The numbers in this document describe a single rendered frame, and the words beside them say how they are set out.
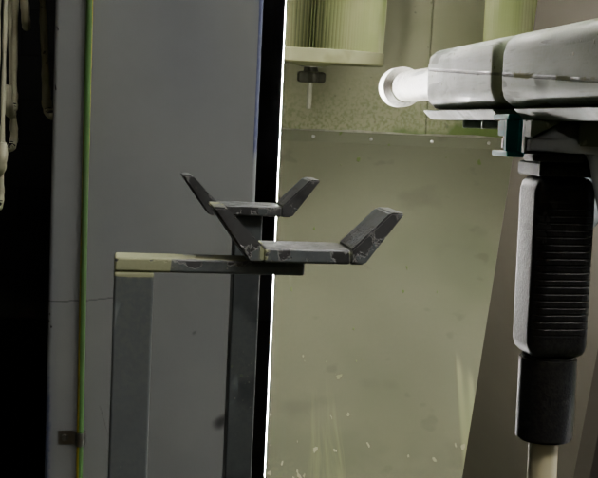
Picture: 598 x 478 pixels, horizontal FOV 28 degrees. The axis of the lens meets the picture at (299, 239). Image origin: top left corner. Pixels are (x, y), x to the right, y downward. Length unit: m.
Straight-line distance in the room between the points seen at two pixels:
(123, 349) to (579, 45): 0.24
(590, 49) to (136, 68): 0.59
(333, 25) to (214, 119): 1.58
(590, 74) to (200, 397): 0.64
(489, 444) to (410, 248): 1.01
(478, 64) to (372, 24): 2.00
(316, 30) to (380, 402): 0.84
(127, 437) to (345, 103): 2.52
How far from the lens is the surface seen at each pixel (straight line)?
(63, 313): 1.07
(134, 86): 1.06
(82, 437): 1.09
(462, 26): 3.07
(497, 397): 1.93
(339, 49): 2.62
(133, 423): 0.50
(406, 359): 2.77
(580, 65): 0.54
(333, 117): 2.99
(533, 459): 0.65
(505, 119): 0.64
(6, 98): 1.12
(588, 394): 1.67
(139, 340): 0.49
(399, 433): 2.70
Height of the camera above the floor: 1.16
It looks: 6 degrees down
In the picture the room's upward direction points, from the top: 3 degrees clockwise
